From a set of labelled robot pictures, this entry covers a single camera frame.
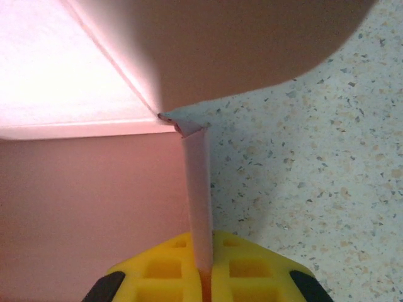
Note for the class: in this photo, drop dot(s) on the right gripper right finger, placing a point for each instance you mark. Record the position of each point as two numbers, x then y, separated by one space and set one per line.
252 270

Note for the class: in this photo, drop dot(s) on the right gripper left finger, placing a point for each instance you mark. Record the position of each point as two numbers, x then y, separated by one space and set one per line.
157 270

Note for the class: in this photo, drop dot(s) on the pink paper box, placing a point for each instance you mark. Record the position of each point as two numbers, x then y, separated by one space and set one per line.
94 188

